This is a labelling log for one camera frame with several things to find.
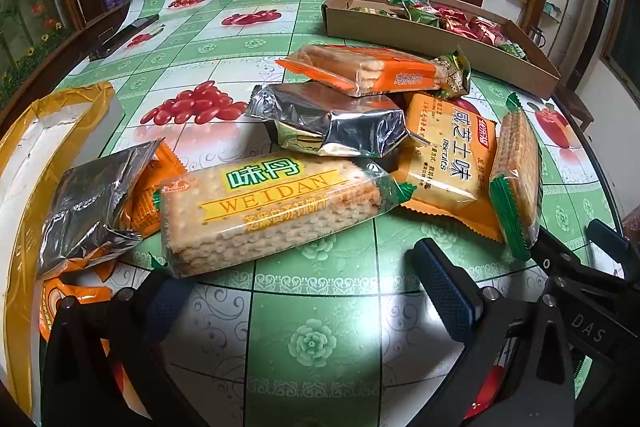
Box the flat orange snack packet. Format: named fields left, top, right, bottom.
left=39, top=257, right=118, bottom=343

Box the shallow cardboard box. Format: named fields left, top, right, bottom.
left=321, top=0, right=562, bottom=98

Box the large green-ended cracker packet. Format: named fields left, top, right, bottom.
left=149, top=151, right=417, bottom=279

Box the floral wall poster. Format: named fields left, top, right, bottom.
left=0, top=0, right=76, bottom=75

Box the green fruit printed tablecloth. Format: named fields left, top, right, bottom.
left=0, top=0, right=621, bottom=427

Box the crumpled silver foil packet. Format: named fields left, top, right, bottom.
left=246, top=82, right=412, bottom=158

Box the orange wavy-print cracker packet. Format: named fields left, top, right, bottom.
left=119, top=141, right=189, bottom=239

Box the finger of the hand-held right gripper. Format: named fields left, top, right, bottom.
left=531, top=226, right=626, bottom=289
left=586, top=218, right=632, bottom=266

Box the orange yellow biscuit packet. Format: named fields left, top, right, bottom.
left=389, top=92, right=505, bottom=244

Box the slim green-edged cracker packet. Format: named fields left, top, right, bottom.
left=487, top=93, right=544, bottom=263

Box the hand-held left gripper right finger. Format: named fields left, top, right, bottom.
left=412, top=238, right=577, bottom=427

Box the black remote control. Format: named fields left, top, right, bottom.
left=88, top=13, right=162, bottom=61

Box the green yellow snack packet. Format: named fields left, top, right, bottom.
left=432, top=48, right=472, bottom=100

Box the white tall appliance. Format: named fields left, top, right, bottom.
left=574, top=0, right=617, bottom=94

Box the pile of small snack packets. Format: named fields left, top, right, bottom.
left=350, top=0, right=531, bottom=60

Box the orange plastic bag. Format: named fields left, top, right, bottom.
left=0, top=82, right=146, bottom=418

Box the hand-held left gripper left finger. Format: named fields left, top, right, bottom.
left=42, top=273, right=211, bottom=427

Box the dark silver foil packet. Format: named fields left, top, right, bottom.
left=39, top=139, right=167, bottom=282

